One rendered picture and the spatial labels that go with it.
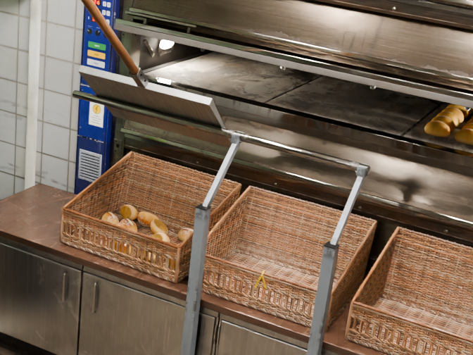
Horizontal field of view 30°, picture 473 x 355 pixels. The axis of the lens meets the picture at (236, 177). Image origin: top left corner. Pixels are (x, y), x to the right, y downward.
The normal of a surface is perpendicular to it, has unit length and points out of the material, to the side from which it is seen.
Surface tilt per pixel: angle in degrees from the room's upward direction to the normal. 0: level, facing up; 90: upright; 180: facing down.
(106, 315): 90
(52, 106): 90
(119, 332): 90
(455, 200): 70
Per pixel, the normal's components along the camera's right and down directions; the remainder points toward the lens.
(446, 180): -0.37, -0.07
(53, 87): -0.44, 0.26
